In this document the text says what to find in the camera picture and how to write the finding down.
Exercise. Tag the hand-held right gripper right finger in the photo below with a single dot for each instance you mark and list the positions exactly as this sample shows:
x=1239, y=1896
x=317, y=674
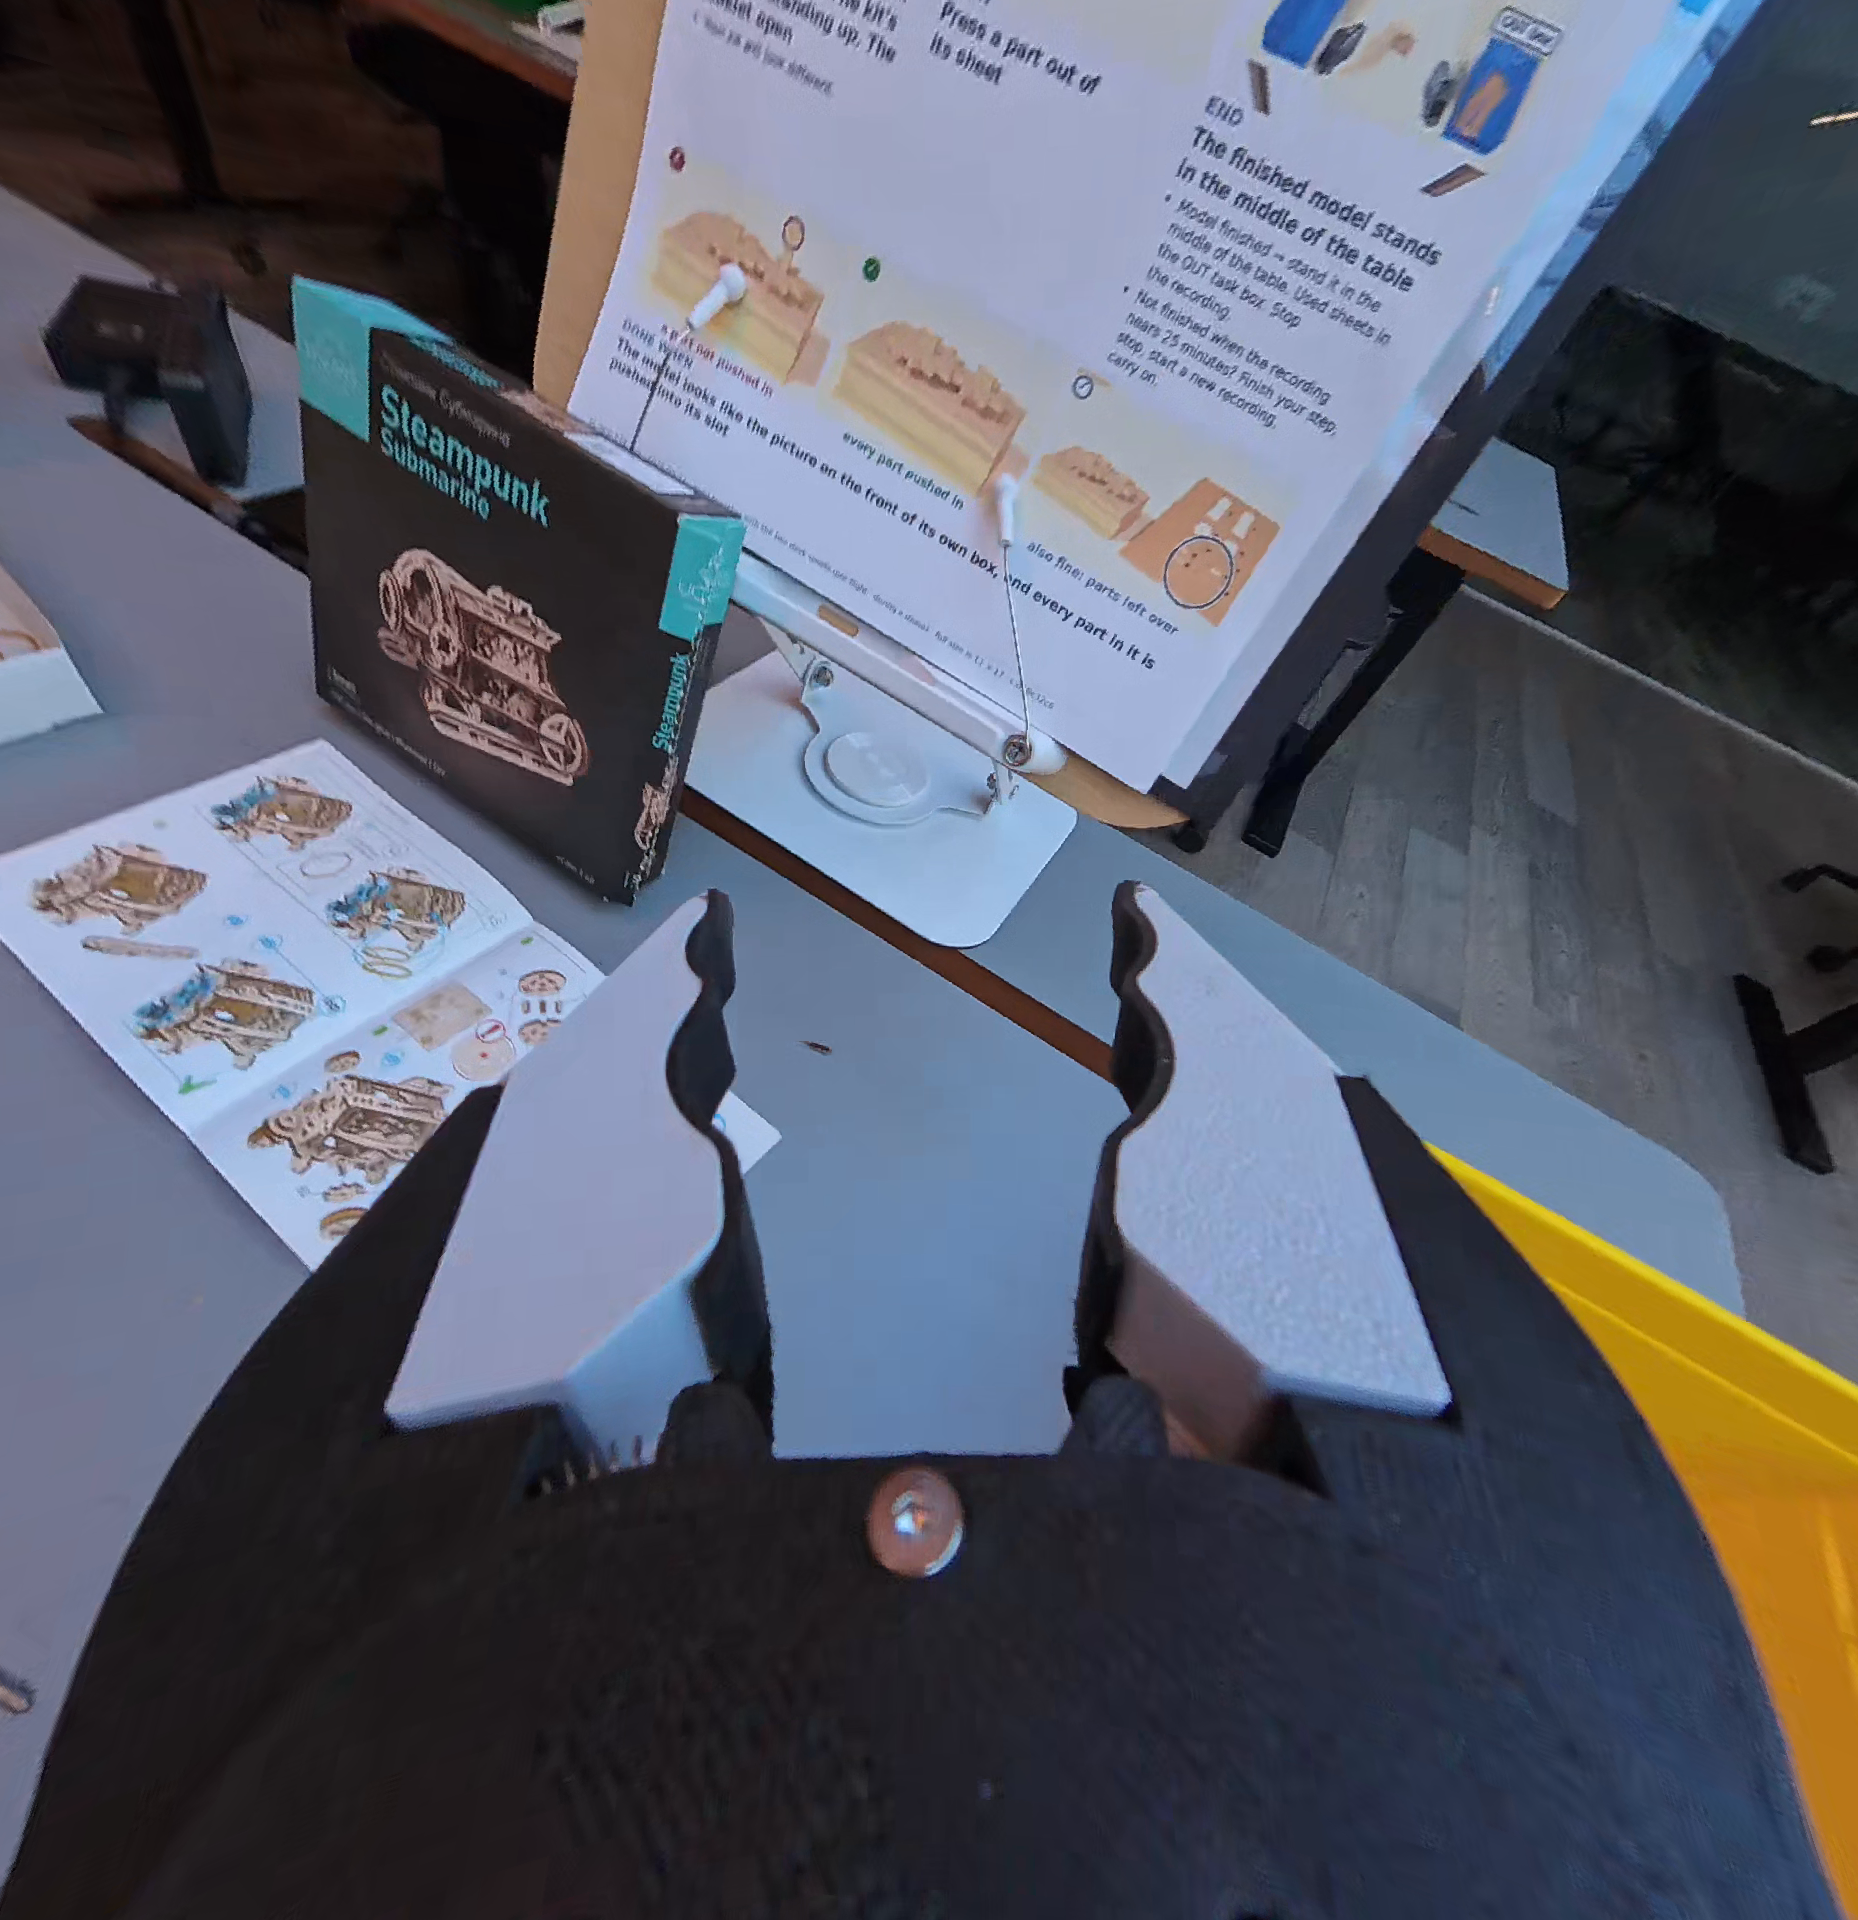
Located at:
x=1262, y=1215

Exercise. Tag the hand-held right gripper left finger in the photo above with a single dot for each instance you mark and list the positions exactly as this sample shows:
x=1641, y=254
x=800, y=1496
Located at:
x=569, y=1215

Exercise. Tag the black model kit box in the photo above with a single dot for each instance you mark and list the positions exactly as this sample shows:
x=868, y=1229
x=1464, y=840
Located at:
x=465, y=598

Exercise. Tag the pale plywood parts sheet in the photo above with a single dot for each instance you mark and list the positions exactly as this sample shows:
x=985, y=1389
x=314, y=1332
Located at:
x=31, y=691

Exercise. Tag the illustrated assembly booklet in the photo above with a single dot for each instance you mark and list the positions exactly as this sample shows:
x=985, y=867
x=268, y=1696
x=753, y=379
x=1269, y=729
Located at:
x=268, y=930

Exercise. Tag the white document holder stand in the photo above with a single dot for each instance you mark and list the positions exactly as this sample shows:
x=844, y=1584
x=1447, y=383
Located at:
x=898, y=856

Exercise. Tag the black metal stand foot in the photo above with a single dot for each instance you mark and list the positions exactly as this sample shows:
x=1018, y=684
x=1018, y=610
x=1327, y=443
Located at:
x=1790, y=1080

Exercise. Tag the yellow plastic bin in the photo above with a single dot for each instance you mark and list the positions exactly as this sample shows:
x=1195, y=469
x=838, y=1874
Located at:
x=1799, y=1500

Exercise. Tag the grey table with wood edge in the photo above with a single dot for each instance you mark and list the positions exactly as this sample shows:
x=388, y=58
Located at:
x=1515, y=511

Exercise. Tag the white printed instruction sheet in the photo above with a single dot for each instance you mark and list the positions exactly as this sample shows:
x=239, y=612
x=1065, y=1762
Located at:
x=1096, y=375

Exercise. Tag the black box device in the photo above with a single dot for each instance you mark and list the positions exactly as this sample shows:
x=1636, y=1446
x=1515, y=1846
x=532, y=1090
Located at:
x=164, y=367

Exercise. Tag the wooden book stand board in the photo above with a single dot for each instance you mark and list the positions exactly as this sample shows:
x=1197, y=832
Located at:
x=600, y=194

